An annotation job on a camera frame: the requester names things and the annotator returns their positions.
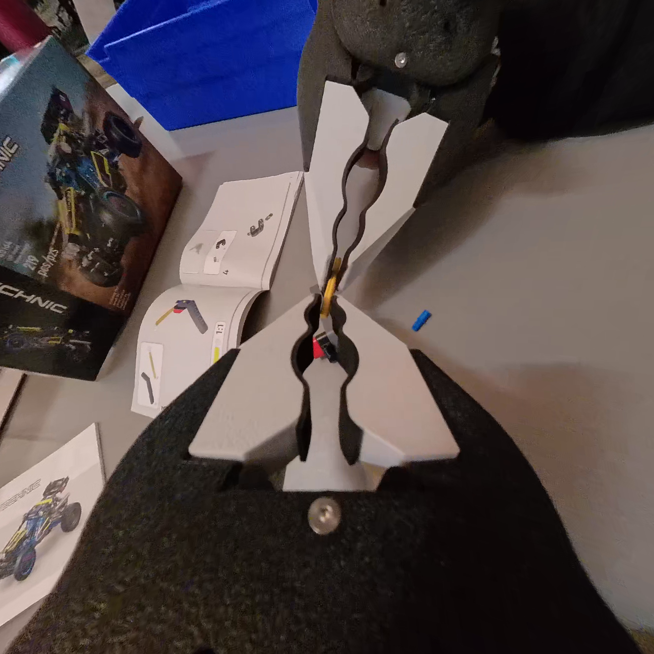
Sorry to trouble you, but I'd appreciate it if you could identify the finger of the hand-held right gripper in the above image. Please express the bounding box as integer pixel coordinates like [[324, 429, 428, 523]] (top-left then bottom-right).
[[303, 79, 372, 294], [337, 112, 451, 294]]

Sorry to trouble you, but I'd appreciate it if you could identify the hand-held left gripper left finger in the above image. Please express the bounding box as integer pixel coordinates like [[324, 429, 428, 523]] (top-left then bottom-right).
[[189, 295, 320, 466]]

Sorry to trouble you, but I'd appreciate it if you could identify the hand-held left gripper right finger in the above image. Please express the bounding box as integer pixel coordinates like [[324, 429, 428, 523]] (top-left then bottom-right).
[[331, 296, 461, 469]]

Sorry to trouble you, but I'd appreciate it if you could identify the black lego beam red connector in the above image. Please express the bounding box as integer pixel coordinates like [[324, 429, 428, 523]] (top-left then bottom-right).
[[311, 330, 340, 363]]

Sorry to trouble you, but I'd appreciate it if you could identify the yellow lego axle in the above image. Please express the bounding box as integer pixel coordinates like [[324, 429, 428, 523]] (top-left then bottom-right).
[[321, 258, 342, 318]]

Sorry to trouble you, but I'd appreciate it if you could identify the lego set box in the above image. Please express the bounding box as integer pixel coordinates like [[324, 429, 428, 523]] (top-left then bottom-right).
[[0, 35, 184, 382]]

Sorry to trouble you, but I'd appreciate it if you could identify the open instruction booklet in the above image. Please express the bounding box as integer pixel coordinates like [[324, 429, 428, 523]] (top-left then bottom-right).
[[131, 171, 305, 419]]

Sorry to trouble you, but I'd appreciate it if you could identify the blue plastic bin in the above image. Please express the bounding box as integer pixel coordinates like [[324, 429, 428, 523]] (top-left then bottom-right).
[[86, 0, 318, 132]]

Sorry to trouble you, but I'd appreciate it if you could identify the dark cloth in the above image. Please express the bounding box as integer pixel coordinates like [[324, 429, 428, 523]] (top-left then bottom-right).
[[484, 0, 654, 142]]

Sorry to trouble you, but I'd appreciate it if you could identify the closed booklet with car picture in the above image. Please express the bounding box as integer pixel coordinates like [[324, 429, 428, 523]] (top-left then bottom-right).
[[0, 422, 106, 628]]

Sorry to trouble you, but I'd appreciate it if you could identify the dark red object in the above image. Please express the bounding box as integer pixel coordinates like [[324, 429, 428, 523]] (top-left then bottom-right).
[[0, 0, 53, 55]]

